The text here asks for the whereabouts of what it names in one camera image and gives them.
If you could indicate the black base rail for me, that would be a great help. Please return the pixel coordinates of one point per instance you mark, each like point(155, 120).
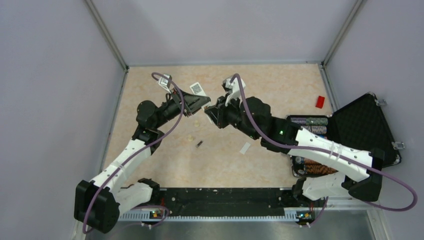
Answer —
point(231, 202)

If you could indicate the white remote control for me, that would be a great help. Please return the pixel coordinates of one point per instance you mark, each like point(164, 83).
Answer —
point(198, 90)

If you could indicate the white battery cover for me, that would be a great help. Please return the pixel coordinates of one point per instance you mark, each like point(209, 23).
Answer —
point(245, 148)

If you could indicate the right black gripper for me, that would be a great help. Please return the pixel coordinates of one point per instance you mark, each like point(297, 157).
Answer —
point(218, 114)

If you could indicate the black AAA battery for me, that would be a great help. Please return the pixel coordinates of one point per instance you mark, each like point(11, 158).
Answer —
point(199, 144)

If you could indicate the red small block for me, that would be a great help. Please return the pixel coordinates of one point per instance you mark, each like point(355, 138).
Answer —
point(320, 102)

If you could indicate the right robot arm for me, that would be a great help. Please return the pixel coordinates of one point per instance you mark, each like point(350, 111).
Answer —
point(353, 177)

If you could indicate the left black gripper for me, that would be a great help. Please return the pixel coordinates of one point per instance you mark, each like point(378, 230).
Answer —
point(192, 103)

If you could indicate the black poker chip case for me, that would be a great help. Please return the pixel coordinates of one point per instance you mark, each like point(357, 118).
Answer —
point(360, 124)

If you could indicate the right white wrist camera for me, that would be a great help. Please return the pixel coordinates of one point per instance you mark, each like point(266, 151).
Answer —
point(232, 86)

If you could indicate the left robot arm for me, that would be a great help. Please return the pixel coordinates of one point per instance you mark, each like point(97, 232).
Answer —
point(100, 201)

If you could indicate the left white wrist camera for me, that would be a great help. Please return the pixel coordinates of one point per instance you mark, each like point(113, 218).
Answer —
point(164, 82)

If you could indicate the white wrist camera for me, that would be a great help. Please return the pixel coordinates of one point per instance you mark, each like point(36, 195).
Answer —
point(164, 82)
point(232, 86)

